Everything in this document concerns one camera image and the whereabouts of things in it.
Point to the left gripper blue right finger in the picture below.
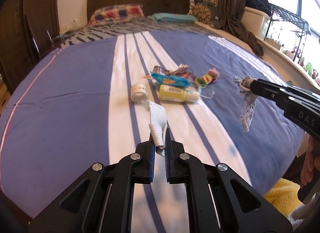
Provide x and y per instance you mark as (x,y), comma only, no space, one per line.
(167,154)

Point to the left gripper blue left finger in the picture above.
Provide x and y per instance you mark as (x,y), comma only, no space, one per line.
(152,158)

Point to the white bandage roll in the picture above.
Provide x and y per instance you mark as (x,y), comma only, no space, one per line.
(158,117)

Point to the grey patterned cloth scrap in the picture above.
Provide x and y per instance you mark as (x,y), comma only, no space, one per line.
(246,116)

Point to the clear plastic case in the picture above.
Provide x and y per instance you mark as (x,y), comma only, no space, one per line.
(206,92)

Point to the person's right hand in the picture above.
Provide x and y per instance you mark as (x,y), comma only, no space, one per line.
(311,162)

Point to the yellow bottle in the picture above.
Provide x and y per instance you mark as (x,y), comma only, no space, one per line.
(175,94)

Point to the blue snack wrapper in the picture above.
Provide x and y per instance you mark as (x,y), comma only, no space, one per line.
(174,81)

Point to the brown ribbon scrap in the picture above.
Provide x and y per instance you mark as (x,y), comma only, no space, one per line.
(181,71)

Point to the colourful candy wrapper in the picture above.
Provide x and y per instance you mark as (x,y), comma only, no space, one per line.
(211,76)

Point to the purple striped bed cover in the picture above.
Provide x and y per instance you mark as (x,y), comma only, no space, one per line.
(74,109)

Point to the yellow fluffy blanket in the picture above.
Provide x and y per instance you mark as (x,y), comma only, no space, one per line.
(284,196)

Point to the white storage box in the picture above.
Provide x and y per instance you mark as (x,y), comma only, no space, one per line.
(256,22)

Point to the black metal rack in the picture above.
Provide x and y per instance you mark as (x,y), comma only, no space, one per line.
(288,29)

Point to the teal pillow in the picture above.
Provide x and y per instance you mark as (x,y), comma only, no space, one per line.
(172,17)

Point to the patterned brown cushion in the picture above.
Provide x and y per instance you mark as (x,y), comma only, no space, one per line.
(207,12)

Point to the plaid pillow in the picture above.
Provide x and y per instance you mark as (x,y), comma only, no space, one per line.
(117,14)

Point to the dark wooden headboard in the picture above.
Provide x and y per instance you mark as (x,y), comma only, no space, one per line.
(149,6)

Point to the black patterned blanket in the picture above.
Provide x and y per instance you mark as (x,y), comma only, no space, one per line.
(97,33)

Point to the dark wooden wardrobe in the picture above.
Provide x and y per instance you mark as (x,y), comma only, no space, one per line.
(28,28)

